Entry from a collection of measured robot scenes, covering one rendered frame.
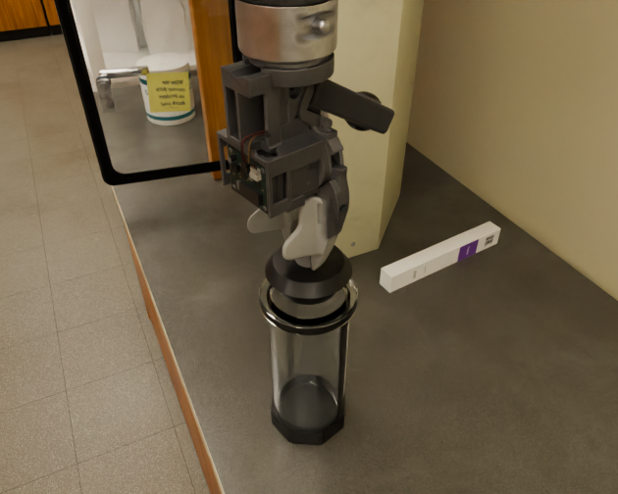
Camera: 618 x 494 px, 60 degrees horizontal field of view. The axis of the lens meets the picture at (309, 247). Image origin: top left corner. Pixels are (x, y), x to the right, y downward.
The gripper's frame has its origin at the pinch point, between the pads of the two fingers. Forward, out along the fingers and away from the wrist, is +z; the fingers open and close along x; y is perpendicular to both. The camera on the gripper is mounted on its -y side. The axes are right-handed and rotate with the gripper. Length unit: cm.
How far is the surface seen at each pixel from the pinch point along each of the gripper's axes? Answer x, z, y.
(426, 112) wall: -41, 20, -72
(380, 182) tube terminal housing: -19.2, 14.0, -32.3
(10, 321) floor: -159, 123, 21
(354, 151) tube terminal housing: -20.5, 6.8, -27.1
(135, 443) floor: -77, 123, 7
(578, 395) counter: 22.0, 28.8, -30.6
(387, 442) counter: 9.7, 28.9, -5.1
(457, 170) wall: -28, 29, -69
